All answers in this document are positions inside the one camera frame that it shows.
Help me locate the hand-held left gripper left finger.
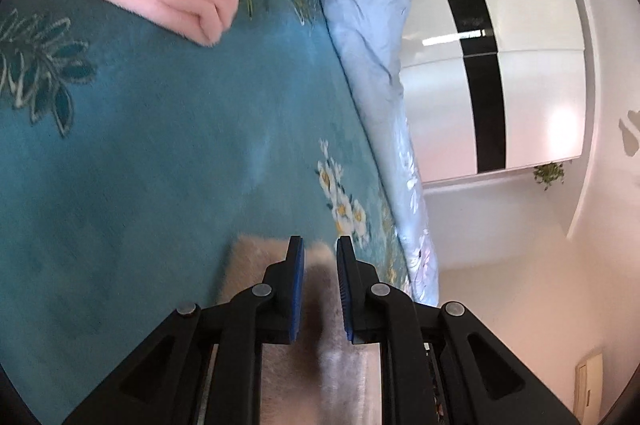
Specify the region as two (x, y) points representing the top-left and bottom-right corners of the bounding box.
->
(62, 235), (307, 425)

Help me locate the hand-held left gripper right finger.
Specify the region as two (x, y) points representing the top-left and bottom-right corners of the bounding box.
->
(335, 235), (581, 425)

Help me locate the beige fuzzy sweater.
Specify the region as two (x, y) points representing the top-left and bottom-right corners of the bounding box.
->
(197, 233), (396, 425)

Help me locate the teal floral blanket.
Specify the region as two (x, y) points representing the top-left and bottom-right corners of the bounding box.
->
(0, 0), (441, 425)

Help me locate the green potted plant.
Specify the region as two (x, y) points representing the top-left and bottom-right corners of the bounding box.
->
(531, 162), (566, 192)

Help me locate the beige air conditioner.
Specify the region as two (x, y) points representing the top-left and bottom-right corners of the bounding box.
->
(574, 351), (606, 421)

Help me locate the white wardrobe with black stripe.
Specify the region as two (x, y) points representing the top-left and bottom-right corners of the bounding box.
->
(400, 0), (587, 186)

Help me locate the blue floral quilt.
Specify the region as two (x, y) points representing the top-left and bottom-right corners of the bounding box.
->
(302, 0), (441, 306)

